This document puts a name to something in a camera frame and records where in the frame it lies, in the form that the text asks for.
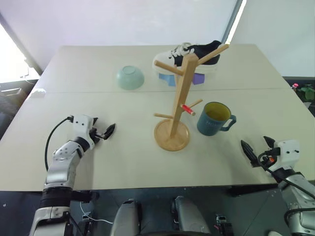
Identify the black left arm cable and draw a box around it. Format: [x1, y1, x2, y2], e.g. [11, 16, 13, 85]
[44, 115, 74, 172]

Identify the black floor device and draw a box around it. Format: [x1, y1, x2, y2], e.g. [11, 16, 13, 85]
[215, 213, 234, 236]

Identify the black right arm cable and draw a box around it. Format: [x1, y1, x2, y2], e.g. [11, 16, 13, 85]
[257, 151, 315, 225]

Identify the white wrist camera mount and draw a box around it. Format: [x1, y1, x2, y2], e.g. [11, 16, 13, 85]
[72, 114, 99, 150]
[267, 139, 301, 173]

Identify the blue mug yellow inside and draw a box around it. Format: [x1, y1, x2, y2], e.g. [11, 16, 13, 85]
[196, 101, 237, 137]

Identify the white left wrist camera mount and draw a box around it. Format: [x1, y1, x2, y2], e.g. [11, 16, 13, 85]
[72, 114, 99, 150]

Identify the wooden mug tree stand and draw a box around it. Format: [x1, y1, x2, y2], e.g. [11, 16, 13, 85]
[154, 44, 230, 152]

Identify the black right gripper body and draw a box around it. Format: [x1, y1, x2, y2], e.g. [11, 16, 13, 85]
[257, 147, 282, 171]

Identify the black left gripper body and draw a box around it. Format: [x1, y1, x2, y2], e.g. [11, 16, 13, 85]
[89, 127, 107, 145]

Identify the light green bowl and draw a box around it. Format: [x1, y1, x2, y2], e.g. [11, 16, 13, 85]
[116, 64, 145, 91]

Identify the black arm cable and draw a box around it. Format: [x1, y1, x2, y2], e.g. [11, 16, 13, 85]
[44, 115, 74, 172]
[257, 151, 315, 225]

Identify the white and black sneaker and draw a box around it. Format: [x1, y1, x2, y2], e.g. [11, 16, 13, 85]
[152, 40, 222, 74]

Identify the small white plastic object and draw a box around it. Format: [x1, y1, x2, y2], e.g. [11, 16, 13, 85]
[30, 88, 47, 99]

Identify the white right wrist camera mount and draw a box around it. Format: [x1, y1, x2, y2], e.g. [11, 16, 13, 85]
[267, 139, 301, 173]

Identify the blue and purple shoe stand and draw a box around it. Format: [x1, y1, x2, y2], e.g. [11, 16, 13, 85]
[157, 70, 206, 88]

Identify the green potted plant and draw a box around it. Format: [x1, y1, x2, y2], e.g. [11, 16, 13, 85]
[296, 85, 315, 102]

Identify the thin white cable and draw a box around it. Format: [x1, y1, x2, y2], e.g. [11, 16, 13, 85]
[79, 201, 114, 225]

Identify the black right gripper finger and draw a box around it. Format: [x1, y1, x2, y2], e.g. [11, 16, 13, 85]
[241, 139, 259, 168]
[263, 135, 277, 148]

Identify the grey rounded robot leg cover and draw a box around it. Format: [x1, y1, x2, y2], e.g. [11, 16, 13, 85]
[109, 198, 144, 236]
[170, 195, 213, 236]

